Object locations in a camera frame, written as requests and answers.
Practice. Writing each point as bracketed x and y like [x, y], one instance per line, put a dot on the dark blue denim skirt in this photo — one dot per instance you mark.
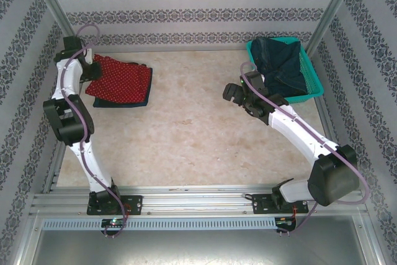
[124, 104]
[279, 66]

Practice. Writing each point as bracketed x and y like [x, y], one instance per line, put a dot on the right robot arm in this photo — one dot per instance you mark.
[332, 178]

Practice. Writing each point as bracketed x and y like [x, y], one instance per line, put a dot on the aluminium table side rail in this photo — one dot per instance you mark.
[54, 178]
[324, 116]

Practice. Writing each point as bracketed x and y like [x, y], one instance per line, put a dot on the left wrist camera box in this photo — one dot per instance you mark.
[89, 57]

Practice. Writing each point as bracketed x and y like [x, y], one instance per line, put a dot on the aluminium frame post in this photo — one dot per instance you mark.
[333, 7]
[56, 7]

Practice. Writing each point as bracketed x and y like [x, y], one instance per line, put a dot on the grey metal sheet panel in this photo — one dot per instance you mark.
[198, 246]

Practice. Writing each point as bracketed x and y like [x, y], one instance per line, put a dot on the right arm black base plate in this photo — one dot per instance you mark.
[262, 204]

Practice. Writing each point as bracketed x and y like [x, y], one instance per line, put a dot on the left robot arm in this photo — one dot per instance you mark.
[68, 122]

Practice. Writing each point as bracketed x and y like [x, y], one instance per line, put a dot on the aluminium mounting rail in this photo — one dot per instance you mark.
[192, 203]

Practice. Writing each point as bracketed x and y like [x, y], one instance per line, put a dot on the red polka dot skirt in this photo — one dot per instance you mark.
[124, 82]

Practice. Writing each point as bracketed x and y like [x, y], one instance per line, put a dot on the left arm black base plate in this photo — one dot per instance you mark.
[135, 204]

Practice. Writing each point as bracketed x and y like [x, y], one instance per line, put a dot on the teal plastic basket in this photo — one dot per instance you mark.
[310, 72]

